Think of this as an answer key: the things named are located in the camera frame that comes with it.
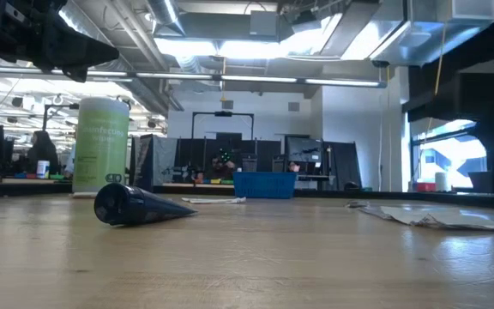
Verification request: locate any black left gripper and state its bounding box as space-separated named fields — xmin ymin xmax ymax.
xmin=0 ymin=0 xmax=120 ymax=83

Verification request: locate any white paper packet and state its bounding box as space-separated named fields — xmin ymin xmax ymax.
xmin=378 ymin=204 xmax=494 ymax=233

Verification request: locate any black laptop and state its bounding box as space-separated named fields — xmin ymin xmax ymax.
xmin=467 ymin=170 xmax=494 ymax=194

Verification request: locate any white paper towel roll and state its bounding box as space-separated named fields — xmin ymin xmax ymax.
xmin=434 ymin=172 xmax=452 ymax=192

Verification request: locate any green disinfecting wipes canister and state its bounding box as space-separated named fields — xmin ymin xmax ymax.
xmin=70 ymin=96 xmax=131 ymax=197

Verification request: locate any white plastic jar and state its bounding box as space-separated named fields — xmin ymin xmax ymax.
xmin=35 ymin=159 xmax=51 ymax=179

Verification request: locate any grey partition panel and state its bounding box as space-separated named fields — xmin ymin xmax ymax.
xmin=129 ymin=133 xmax=179 ymax=186

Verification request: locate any black partition curtain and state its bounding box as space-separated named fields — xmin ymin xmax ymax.
xmin=172 ymin=136 xmax=283 ymax=184
xmin=322 ymin=141 xmax=363 ymax=191

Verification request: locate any long LED light bar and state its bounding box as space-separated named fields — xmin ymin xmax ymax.
xmin=0 ymin=64 xmax=389 ymax=89

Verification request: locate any grey ceiling box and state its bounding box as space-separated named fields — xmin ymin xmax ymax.
xmin=249 ymin=10 xmax=280 ymax=38

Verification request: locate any white square sachet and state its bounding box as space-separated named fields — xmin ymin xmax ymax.
xmin=181 ymin=196 xmax=247 ymax=205

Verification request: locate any blue plastic basket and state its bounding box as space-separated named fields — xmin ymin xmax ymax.
xmin=232 ymin=171 xmax=298 ymax=200

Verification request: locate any black gantry frame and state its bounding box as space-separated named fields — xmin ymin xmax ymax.
xmin=190 ymin=110 xmax=256 ymax=141
xmin=40 ymin=101 xmax=81 ymax=163

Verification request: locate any black aluminium table frame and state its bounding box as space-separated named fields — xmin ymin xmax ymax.
xmin=0 ymin=179 xmax=494 ymax=212

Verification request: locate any yellow extension cord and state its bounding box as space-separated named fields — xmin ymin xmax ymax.
xmin=413 ymin=21 xmax=448 ymax=184

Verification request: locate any silver rectangular ventilation duct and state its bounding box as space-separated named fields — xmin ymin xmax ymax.
xmin=279 ymin=0 xmax=494 ymax=68

